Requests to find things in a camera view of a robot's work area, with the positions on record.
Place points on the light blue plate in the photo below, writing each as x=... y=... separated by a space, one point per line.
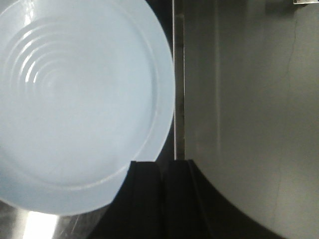
x=86 y=87

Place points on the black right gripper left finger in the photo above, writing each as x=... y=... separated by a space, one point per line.
x=135 y=212

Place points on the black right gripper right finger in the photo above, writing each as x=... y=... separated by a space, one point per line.
x=194 y=209

